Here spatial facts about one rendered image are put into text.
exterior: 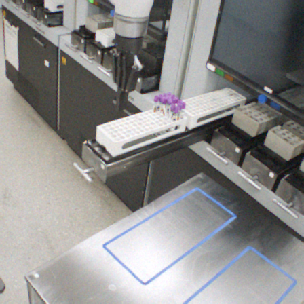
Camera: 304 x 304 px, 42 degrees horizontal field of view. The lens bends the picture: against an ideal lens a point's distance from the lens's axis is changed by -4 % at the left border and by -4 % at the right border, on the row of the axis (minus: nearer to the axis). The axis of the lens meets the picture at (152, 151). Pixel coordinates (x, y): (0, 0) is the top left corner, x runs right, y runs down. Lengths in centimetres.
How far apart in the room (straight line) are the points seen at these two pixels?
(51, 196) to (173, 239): 136
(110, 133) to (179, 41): 55
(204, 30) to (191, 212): 72
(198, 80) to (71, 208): 102
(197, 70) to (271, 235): 74
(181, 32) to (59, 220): 113
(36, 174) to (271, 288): 172
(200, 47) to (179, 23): 14
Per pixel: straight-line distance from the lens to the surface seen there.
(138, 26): 106
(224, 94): 158
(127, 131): 126
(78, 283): 90
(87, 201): 225
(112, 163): 122
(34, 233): 209
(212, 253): 100
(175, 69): 167
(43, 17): 243
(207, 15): 151
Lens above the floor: 156
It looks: 36 degrees down
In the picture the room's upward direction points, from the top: 9 degrees clockwise
